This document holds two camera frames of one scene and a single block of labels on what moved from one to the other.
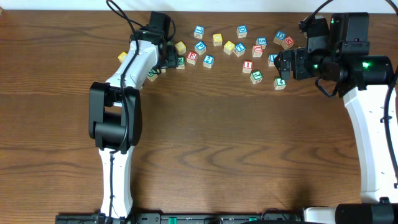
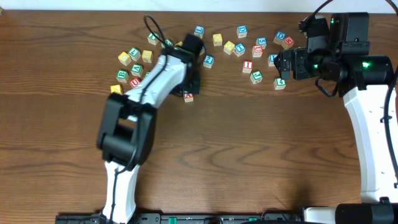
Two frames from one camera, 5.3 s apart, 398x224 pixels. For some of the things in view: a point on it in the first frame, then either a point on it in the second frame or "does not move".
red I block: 247,66 does not move
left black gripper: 173,61 → 195,89
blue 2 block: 208,61 does not move
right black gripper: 299,56 does not move
